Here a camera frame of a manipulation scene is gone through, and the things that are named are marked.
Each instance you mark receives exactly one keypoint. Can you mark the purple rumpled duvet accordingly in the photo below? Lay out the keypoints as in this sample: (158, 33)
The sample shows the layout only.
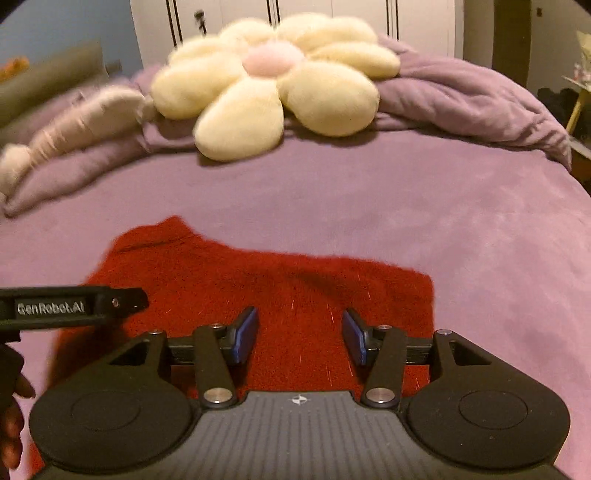
(461, 92)

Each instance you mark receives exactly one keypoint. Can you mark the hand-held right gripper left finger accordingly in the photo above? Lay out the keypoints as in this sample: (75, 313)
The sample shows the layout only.
(244, 337)

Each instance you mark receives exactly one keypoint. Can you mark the white wardrobe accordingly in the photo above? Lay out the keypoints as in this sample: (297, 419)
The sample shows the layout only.
(323, 14)

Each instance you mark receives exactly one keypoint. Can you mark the grey-green headboard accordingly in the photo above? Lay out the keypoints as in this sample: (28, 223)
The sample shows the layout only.
(51, 78)

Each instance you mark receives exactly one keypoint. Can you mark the person's left hand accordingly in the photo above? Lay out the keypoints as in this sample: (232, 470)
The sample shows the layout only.
(11, 424)

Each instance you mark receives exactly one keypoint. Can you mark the orange plush item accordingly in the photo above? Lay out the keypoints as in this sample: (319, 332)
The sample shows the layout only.
(13, 68)

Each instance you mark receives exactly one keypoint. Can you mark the red knit sweater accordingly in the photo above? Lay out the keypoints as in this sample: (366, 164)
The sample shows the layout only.
(277, 286)

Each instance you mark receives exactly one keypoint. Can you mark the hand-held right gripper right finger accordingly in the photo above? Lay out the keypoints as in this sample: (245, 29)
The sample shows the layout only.
(353, 338)

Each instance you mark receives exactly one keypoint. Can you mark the cream flower plush pillow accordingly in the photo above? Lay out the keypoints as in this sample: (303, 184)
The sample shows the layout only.
(258, 87)

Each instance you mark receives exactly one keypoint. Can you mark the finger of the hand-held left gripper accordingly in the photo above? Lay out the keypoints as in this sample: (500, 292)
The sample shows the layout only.
(127, 302)

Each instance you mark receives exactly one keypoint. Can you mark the purple fleece bed blanket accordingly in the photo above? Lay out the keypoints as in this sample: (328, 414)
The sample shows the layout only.
(415, 207)

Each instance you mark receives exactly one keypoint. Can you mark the dark cloth pile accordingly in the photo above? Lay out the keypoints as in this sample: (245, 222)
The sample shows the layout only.
(556, 104)

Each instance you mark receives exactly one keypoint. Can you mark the small light side table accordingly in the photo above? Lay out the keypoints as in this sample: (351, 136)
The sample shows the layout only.
(579, 101)

